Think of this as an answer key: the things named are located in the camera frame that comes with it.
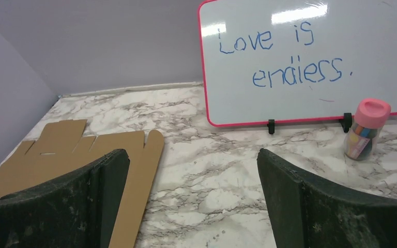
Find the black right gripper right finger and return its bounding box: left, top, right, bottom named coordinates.
left=257, top=149, right=397, bottom=247

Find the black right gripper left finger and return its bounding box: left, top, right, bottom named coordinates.
left=0, top=149, right=130, bottom=247

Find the brown cardboard box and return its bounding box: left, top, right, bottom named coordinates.
left=0, top=119, right=164, bottom=247

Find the pink lidded marker jar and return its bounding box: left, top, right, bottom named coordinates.
left=344, top=98, right=391, bottom=161

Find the black left whiteboard stand foot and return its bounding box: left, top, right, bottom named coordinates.
left=267, top=119, right=276, bottom=135

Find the black whiteboard stand foot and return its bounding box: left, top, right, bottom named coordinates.
left=267, top=119, right=276, bottom=135
left=339, top=113, right=353, bottom=133

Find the black right whiteboard stand foot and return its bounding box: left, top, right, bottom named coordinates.
left=339, top=113, right=353, bottom=133

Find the pink framed whiteboard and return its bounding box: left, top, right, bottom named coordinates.
left=197, top=1, right=397, bottom=127

